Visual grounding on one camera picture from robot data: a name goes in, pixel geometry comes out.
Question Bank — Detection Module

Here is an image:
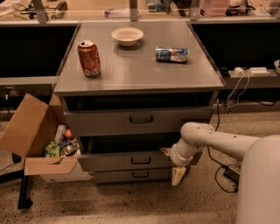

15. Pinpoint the grey drawer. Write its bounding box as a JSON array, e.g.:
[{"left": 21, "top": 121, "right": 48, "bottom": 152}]
[
  {"left": 89, "top": 168, "right": 172, "bottom": 183},
  {"left": 64, "top": 107, "right": 213, "bottom": 137},
  {"left": 78, "top": 132, "right": 180, "bottom": 172}
]

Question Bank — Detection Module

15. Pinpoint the white bowl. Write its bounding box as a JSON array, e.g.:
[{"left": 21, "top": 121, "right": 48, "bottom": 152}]
[{"left": 111, "top": 27, "right": 144, "bottom": 46}]

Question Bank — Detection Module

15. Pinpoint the silver can in box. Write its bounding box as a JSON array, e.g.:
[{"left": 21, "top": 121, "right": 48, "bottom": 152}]
[{"left": 54, "top": 124, "right": 67, "bottom": 144}]

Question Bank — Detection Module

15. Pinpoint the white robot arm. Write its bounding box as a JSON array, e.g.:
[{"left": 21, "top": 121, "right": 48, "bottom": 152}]
[{"left": 161, "top": 122, "right": 280, "bottom": 224}]

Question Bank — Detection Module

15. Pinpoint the white cable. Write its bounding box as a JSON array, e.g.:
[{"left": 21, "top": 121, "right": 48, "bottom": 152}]
[{"left": 226, "top": 73, "right": 251, "bottom": 109}]

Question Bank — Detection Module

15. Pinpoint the red soda can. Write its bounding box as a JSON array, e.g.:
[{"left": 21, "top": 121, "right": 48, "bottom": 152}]
[{"left": 77, "top": 40, "right": 101, "bottom": 78}]

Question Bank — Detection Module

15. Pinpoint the white power strip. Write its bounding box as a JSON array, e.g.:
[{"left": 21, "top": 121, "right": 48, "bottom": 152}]
[{"left": 233, "top": 66, "right": 270, "bottom": 78}]

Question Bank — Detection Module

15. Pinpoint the blue crushed can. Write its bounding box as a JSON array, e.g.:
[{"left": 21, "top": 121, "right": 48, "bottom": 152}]
[{"left": 156, "top": 47, "right": 189, "bottom": 63}]

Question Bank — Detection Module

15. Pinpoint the black power cable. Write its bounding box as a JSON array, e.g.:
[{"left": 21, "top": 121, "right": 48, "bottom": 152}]
[{"left": 206, "top": 99, "right": 241, "bottom": 194}]

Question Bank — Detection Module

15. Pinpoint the pink plastic bin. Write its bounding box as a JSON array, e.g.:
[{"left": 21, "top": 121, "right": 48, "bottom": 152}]
[{"left": 199, "top": 0, "right": 229, "bottom": 18}]

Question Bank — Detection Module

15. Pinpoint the grey drawer cabinet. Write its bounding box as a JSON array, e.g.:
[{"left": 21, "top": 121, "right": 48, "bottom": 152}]
[{"left": 52, "top": 20, "right": 226, "bottom": 185}]

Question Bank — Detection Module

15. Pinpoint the grey top drawer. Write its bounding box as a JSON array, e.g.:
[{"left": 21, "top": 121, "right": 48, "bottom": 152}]
[{"left": 64, "top": 107, "right": 213, "bottom": 137}]

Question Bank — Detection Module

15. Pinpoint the green snack bag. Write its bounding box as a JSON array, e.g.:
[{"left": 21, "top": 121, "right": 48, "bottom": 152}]
[{"left": 45, "top": 141, "right": 60, "bottom": 158}]

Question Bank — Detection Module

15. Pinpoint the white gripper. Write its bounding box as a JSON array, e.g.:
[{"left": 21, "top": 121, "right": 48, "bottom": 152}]
[{"left": 159, "top": 138, "right": 194, "bottom": 186}]

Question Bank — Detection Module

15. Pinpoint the grey bottom drawer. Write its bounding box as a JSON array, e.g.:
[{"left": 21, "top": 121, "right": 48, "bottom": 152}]
[{"left": 89, "top": 168, "right": 172, "bottom": 183}]

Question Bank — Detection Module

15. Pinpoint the orange fruit in box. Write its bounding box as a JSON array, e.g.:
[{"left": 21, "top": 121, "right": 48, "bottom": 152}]
[{"left": 65, "top": 129, "right": 73, "bottom": 139}]

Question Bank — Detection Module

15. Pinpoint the open cardboard box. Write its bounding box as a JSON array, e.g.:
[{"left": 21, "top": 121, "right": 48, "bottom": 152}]
[{"left": 0, "top": 94, "right": 92, "bottom": 183}]

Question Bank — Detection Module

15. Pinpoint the black power adapter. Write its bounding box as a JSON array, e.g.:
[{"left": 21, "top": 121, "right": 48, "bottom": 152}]
[{"left": 223, "top": 167, "right": 240, "bottom": 184}]

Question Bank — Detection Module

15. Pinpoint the black caster leg left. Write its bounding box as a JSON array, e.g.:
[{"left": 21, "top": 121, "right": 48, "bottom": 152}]
[{"left": 0, "top": 170, "right": 32, "bottom": 209}]

